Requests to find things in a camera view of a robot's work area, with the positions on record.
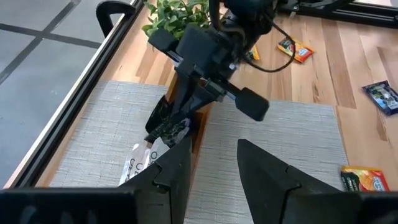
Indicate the dark blueberry tea packet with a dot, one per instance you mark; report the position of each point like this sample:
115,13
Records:
168,130

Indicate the orange mango tea packet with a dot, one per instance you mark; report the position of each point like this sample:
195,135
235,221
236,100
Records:
363,180

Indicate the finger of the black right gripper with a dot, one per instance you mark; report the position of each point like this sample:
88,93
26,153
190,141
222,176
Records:
200,99
183,90

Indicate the small foil tea packet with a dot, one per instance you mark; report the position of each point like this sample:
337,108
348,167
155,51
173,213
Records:
255,53

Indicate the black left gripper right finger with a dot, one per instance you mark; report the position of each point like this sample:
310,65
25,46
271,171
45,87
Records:
267,193

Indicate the black aluminium table frame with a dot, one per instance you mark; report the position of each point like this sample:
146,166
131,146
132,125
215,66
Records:
357,14

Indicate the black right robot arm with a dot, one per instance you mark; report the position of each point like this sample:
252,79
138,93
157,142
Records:
245,12

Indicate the green plant in white pot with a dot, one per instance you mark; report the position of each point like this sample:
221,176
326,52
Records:
174,15

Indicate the brown wooden tea caddy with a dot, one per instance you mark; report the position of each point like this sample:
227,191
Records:
202,124

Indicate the white Tazo tea packet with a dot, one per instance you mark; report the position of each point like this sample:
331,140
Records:
133,165
157,154

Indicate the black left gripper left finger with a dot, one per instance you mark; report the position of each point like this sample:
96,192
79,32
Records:
174,186

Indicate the black frame hook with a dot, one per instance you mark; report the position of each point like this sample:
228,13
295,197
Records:
101,15

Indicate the dark blue tea packet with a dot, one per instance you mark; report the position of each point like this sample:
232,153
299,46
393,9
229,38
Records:
382,98

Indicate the grey woven placemat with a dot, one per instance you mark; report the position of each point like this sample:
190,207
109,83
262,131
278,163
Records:
280,140

